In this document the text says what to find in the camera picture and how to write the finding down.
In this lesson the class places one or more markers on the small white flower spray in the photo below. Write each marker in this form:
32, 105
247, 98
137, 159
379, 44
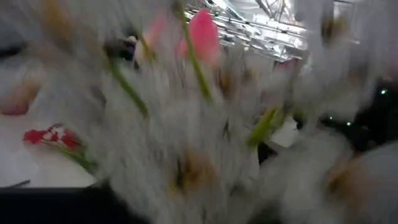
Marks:
192, 130

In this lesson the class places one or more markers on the pink tulip with green stem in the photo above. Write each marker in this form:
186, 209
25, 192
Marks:
203, 34
155, 31

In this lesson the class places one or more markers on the dark tulip with green stem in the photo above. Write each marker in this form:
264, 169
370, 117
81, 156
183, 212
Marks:
121, 48

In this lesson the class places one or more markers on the small red flower spray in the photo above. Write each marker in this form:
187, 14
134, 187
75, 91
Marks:
53, 137

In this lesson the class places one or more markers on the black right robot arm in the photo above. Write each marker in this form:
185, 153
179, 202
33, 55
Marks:
379, 124

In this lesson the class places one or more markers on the black table frame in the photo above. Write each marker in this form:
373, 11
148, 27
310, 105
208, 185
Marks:
46, 208

